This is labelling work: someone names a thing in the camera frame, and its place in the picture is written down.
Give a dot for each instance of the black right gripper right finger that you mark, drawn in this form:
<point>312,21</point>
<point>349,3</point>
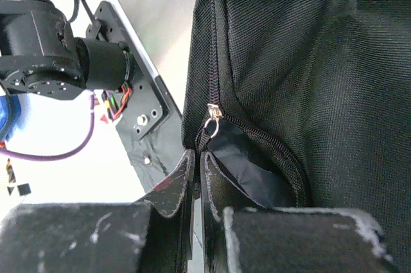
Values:
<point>240,236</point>

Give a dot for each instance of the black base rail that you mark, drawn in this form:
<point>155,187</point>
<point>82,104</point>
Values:
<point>149,129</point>

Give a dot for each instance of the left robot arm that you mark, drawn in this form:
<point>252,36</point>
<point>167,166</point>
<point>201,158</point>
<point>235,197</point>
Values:
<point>256,198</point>

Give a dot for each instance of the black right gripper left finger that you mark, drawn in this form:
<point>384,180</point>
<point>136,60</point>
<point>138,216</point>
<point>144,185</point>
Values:
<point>153,234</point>

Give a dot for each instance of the black student backpack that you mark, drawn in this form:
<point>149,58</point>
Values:
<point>323,87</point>

